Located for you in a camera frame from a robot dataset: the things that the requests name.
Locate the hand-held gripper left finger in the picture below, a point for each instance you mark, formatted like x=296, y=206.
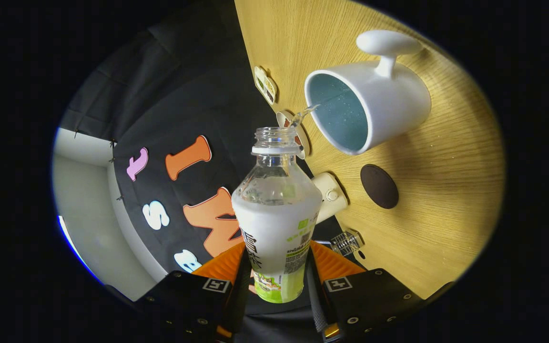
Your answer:
x=184, y=300

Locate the white divided condiment dish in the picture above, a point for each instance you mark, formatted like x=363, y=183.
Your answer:
x=266, y=85

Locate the white toaster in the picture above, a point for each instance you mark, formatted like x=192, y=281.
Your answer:
x=332, y=197

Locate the white oval plate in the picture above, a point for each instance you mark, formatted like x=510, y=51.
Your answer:
x=280, y=118

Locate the brown food pieces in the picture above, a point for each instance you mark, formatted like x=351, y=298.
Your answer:
x=298, y=139

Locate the clear juice bottle white label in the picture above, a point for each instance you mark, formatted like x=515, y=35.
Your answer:
x=274, y=228

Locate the white cup blue inside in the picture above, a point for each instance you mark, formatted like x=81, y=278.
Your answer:
x=398, y=95

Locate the black backdrop cloth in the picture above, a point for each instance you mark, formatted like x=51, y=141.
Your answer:
x=184, y=95

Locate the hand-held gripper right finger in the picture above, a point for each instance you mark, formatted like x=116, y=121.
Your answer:
x=370, y=300

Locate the dark brown round coaster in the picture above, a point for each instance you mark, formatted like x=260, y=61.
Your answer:
x=379, y=186

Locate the wooden table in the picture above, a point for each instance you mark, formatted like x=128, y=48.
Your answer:
x=422, y=228

